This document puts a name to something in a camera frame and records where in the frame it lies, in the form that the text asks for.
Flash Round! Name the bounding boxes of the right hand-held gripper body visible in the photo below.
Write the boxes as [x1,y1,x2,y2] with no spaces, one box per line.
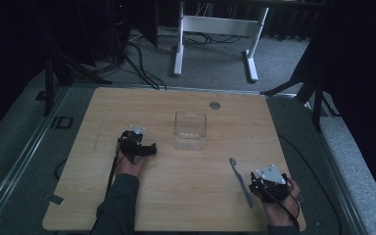
[254,164,290,204]

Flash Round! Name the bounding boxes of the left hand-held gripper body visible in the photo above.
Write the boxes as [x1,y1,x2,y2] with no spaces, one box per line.
[117,124,147,165]

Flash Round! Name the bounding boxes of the person's left hand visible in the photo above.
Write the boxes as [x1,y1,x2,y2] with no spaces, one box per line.
[114,144,149,179]

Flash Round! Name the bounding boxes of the person's right hand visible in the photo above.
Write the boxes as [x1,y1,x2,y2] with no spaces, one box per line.
[257,176,304,228]

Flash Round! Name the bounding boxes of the blue toothbrush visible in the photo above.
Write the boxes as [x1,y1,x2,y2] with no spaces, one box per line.
[229,157,255,209]

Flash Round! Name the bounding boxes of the clear plastic container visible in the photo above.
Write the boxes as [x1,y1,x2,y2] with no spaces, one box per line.
[173,111,208,152]

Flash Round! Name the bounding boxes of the grey tape piece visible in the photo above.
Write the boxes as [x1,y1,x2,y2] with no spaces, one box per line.
[42,193,66,207]

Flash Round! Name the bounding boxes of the black stand legs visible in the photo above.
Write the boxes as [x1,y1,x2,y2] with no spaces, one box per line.
[259,62,342,133]
[34,38,114,118]

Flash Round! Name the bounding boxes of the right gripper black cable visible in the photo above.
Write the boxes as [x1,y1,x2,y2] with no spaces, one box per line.
[259,185,301,229]

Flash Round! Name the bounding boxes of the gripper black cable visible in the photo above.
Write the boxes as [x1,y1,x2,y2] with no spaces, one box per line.
[259,185,301,229]
[105,152,126,199]

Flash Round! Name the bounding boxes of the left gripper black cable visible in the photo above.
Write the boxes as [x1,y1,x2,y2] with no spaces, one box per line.
[105,152,126,199]

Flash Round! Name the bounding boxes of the long black floor cable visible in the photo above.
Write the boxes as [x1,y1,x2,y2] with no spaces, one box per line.
[277,134,345,235]

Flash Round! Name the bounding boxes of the metal floor rail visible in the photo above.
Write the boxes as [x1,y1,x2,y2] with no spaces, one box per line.
[303,99,370,235]
[0,85,71,226]

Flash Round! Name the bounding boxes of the black floor bracket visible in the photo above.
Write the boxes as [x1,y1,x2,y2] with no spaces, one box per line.
[49,115,74,130]

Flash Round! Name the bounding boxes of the bundle of black floor cables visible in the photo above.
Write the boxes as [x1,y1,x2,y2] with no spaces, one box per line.
[97,30,243,91]

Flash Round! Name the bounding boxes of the short black floor cable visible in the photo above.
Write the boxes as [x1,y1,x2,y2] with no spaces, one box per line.
[54,158,69,181]

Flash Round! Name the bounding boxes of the white desk frame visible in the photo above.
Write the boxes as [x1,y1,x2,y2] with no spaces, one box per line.
[173,0,270,83]

